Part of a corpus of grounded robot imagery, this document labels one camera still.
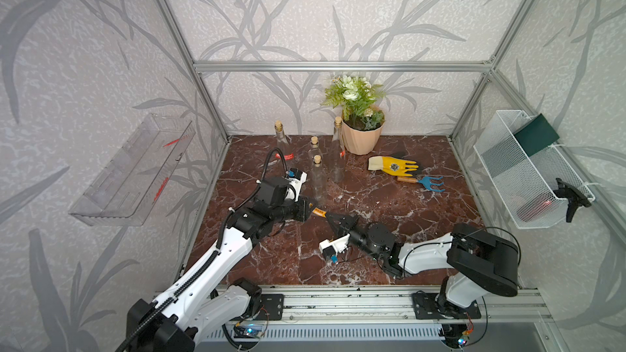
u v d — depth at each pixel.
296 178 0.67
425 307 0.72
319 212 0.76
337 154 0.92
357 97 0.95
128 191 0.68
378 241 0.60
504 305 0.75
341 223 0.72
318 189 0.90
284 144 0.89
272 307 0.73
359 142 1.05
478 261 0.45
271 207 0.57
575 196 0.55
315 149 0.88
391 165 1.08
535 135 0.73
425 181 1.04
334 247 0.66
